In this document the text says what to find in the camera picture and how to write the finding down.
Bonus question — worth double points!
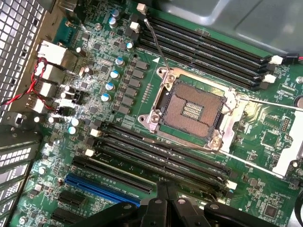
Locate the black RAM slot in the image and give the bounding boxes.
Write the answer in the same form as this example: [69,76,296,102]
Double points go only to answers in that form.
[130,21,276,83]
[99,120,234,175]
[137,3,284,66]
[84,148,225,204]
[89,127,238,190]
[86,138,228,197]
[129,13,275,73]
[125,30,268,92]

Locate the long black expansion slot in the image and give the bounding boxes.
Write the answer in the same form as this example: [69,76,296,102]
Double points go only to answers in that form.
[72,156,153,194]

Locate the blue expansion slot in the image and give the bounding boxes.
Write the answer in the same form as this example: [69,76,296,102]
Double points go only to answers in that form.
[64,174,142,206]

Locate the green motherboard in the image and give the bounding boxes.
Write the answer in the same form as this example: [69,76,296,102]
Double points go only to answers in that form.
[9,0,303,227]

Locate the short black expansion slot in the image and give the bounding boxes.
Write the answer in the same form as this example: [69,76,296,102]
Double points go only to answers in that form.
[51,208,83,224]
[58,190,87,208]

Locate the CPU socket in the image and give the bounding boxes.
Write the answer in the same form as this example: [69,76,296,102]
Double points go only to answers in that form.
[137,67,248,152]

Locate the silver socket cover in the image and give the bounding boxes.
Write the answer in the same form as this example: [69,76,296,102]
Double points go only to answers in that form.
[219,96,303,179]

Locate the socket locking lever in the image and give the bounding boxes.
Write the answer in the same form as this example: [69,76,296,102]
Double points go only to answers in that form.
[143,17,173,71]

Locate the open PC case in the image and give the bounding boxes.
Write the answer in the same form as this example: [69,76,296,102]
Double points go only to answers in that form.
[0,0,303,227]

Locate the red black twisted wire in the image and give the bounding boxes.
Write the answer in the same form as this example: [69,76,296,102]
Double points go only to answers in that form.
[0,57,57,112]

